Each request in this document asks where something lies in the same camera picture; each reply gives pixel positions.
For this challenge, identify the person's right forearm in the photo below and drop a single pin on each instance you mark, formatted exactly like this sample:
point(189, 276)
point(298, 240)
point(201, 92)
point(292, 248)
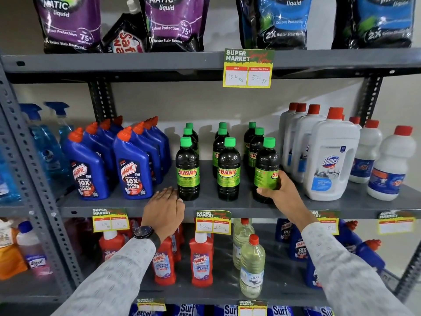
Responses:
point(348, 276)

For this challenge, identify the group of red white-capped bottles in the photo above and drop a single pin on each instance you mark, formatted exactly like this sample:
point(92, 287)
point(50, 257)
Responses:
point(200, 263)

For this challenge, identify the blue liquid refill bottle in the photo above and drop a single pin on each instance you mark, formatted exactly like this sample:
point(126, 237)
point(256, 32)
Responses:
point(8, 180)

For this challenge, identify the purple detergent pouch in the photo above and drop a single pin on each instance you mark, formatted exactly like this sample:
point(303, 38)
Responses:
point(69, 22)
point(176, 22)

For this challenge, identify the blue spray bottle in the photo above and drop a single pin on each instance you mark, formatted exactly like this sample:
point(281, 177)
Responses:
point(62, 123)
point(44, 144)

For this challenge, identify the person's right hand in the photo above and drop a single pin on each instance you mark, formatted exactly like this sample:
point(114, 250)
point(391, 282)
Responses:
point(292, 200)

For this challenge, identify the yellow green price tag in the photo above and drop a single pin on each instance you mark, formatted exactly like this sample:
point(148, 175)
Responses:
point(213, 223)
point(252, 309)
point(151, 304)
point(248, 69)
point(396, 223)
point(330, 223)
point(110, 221)

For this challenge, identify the white labelled bottle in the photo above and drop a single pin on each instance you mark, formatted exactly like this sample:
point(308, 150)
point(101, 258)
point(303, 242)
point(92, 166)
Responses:
point(5, 233)

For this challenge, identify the black pouch with white cap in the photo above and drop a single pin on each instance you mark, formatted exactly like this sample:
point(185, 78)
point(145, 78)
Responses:
point(126, 36)

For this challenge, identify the person's left hand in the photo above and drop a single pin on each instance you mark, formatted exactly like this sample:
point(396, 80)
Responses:
point(162, 213)

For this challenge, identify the cluster of blue cleaner bottles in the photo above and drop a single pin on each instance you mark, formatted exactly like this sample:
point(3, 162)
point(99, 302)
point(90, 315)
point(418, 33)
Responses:
point(297, 248)

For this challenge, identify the blue detergent pouch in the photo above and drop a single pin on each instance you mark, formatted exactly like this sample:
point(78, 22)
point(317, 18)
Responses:
point(375, 22)
point(276, 22)

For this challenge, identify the small white bottle red cap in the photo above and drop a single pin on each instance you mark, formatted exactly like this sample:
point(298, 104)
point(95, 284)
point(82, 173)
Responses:
point(366, 154)
point(355, 121)
point(391, 167)

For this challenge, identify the grey metal shelf rack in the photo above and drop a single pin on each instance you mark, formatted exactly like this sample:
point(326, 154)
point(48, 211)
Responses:
point(131, 62)

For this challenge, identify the clear liquid bottle red cap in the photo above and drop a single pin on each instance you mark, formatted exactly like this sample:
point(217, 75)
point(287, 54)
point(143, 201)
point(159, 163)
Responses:
point(239, 240)
point(251, 269)

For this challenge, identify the rows of dark green-capped bottles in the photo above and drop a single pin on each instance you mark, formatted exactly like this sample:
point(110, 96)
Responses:
point(187, 174)

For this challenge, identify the person's left forearm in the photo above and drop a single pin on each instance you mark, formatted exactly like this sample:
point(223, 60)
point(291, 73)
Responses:
point(111, 283)

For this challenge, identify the large white jug red cap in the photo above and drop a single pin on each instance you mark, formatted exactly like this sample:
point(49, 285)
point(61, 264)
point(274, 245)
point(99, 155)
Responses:
point(291, 134)
point(330, 161)
point(304, 138)
point(283, 128)

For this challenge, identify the row of blue detergent packets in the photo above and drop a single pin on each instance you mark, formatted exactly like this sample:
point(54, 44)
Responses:
point(187, 311)

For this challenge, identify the pink bottle blue cap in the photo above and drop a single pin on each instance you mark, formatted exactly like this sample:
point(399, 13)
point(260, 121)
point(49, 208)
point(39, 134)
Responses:
point(34, 253)

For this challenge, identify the dark cleaner bottle green cap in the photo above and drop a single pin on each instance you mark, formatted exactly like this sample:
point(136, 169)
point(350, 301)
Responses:
point(265, 167)

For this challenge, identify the group of blue orange-capped bottles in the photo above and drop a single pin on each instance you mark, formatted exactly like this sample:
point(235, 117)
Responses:
point(133, 167)

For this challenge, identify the orange bottle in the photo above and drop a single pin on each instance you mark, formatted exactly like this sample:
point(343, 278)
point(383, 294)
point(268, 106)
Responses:
point(11, 263)

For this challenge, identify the person's right thumb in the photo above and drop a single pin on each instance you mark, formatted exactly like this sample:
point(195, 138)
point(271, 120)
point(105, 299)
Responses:
point(268, 192)

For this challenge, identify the person's left thumb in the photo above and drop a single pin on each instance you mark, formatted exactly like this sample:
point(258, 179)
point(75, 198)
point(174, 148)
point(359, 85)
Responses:
point(181, 207)

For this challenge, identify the black wrist watch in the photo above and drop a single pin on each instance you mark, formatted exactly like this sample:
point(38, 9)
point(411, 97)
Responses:
point(144, 232)

